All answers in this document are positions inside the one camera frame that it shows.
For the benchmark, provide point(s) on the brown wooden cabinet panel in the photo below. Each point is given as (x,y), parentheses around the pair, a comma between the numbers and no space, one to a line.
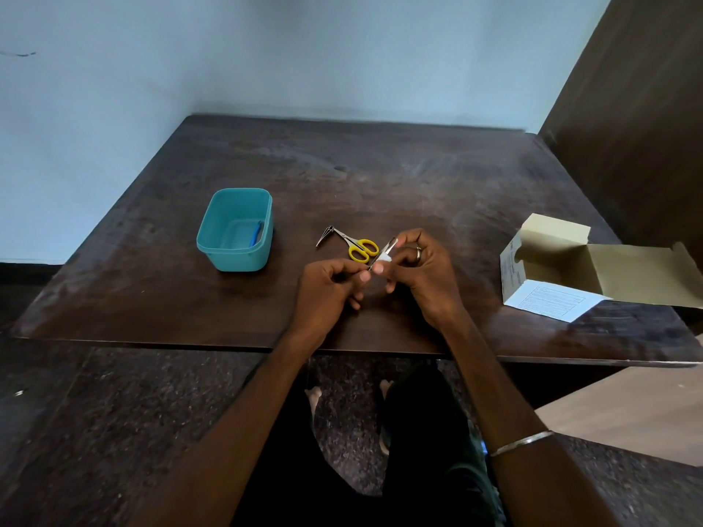
(648,131)

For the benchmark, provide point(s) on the person's left hand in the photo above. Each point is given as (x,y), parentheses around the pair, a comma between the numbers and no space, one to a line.
(324,293)

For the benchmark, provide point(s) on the person's right forearm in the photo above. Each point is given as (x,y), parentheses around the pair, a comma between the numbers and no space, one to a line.
(505,400)

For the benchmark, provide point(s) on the person's right hand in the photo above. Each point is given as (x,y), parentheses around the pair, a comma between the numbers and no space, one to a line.
(434,279)

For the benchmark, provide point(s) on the blue-handled small tool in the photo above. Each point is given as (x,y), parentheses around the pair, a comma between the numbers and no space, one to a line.
(255,234)

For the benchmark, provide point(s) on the white wipe pad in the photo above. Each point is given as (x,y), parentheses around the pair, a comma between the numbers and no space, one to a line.
(383,258)

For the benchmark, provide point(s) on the person's left foot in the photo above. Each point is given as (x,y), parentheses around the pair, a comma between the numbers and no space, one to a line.
(313,397)

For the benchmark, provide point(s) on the small black metal tool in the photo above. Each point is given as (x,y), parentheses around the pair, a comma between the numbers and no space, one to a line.
(325,234)

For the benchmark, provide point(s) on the person's left forearm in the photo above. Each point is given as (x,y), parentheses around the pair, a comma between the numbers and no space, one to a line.
(230,439)

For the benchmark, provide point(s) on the white cardboard box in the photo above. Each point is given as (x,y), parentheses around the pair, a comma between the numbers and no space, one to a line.
(549,301)

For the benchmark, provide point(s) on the beige board surface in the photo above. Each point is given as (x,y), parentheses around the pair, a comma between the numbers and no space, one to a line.
(631,411)

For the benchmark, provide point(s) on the person's foot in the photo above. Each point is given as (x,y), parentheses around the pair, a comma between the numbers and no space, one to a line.
(385,388)
(313,397)

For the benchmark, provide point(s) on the teal plastic container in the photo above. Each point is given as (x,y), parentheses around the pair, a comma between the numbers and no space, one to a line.
(230,230)

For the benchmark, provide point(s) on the blue tools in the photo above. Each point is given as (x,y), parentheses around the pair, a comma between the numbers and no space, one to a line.
(388,247)

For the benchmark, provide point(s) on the person's right foot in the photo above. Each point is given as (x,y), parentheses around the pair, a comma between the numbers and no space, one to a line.
(385,388)

